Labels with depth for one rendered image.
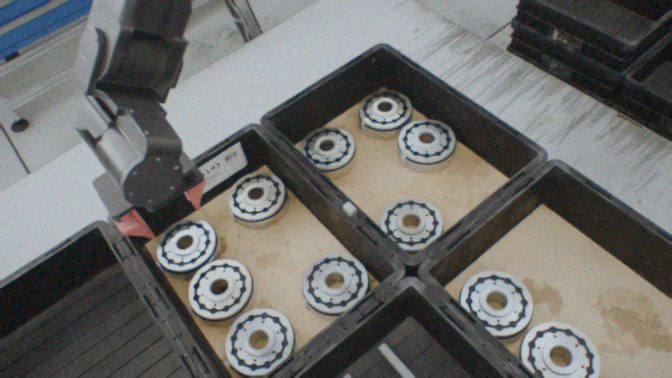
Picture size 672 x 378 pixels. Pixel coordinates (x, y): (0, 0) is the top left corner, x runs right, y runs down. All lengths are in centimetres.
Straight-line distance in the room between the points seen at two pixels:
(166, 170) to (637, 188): 93
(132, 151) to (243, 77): 94
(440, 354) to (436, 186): 30
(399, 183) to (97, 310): 55
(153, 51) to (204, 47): 225
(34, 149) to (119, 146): 218
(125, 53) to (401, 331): 54
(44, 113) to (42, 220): 154
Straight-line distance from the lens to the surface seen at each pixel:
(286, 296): 84
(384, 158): 97
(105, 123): 51
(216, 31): 283
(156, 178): 48
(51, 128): 271
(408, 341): 79
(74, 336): 95
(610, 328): 85
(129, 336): 90
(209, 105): 135
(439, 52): 138
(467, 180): 94
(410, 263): 73
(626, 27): 190
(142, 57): 50
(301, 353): 69
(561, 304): 85
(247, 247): 90
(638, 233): 85
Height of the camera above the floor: 158
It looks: 54 degrees down
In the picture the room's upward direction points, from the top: 11 degrees counter-clockwise
